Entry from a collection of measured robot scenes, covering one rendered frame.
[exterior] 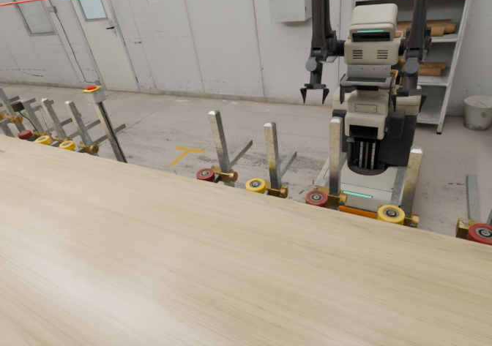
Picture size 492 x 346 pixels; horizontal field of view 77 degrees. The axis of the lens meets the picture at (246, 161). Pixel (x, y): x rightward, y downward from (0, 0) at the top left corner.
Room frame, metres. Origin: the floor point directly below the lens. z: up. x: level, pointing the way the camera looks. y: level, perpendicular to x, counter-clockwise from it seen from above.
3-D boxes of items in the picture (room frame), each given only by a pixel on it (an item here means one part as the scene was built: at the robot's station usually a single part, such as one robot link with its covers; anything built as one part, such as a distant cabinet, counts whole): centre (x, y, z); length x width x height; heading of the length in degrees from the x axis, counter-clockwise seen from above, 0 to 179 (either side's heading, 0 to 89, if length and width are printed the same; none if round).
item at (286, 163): (1.16, -0.13, 0.80); 0.43 x 0.03 x 0.04; 147
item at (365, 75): (1.60, -0.72, 0.99); 0.28 x 0.16 x 0.22; 57
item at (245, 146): (1.30, 0.08, 0.83); 0.43 x 0.03 x 0.04; 147
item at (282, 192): (1.07, -0.09, 0.80); 0.14 x 0.06 x 0.05; 57
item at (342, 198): (0.93, -0.30, 0.83); 0.14 x 0.06 x 0.05; 57
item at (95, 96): (1.60, 0.72, 1.18); 0.07 x 0.07 x 0.08; 57
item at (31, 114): (2.02, 1.35, 0.87); 0.04 x 0.04 x 0.48; 57
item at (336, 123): (0.92, -0.32, 0.94); 0.04 x 0.04 x 0.48; 57
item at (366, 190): (1.84, -0.88, 0.16); 0.67 x 0.64 x 0.25; 147
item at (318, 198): (0.86, -0.23, 0.85); 0.08 x 0.08 x 0.11
